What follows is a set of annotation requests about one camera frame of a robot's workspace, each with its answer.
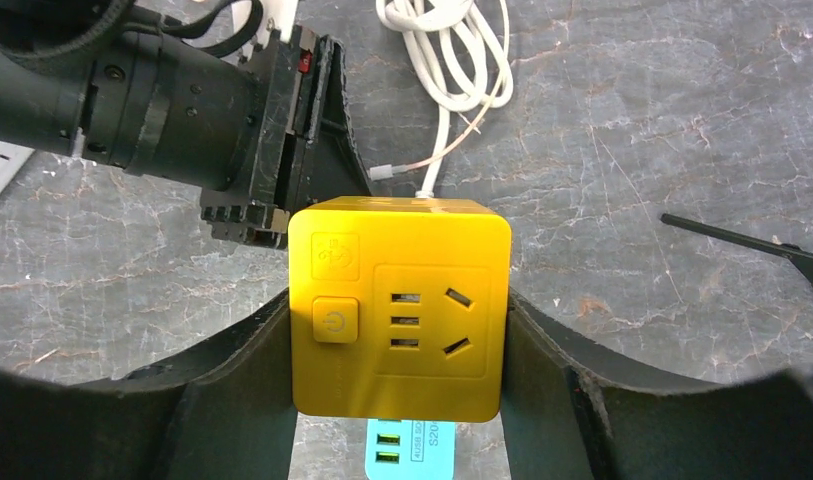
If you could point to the teal power strip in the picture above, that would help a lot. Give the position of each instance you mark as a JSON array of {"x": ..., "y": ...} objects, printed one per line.
[{"x": 410, "y": 449}]

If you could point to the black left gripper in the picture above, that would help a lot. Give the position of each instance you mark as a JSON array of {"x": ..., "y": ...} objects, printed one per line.
[{"x": 260, "y": 125}]

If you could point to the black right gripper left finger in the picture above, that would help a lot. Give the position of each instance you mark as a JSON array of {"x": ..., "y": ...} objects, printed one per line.
[{"x": 220, "y": 409}]

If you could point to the yellow cube socket adapter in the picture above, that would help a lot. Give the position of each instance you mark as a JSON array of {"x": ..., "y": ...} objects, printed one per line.
[{"x": 398, "y": 308}]

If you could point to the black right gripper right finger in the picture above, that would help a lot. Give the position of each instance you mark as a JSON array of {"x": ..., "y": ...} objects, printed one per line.
[{"x": 572, "y": 408}]

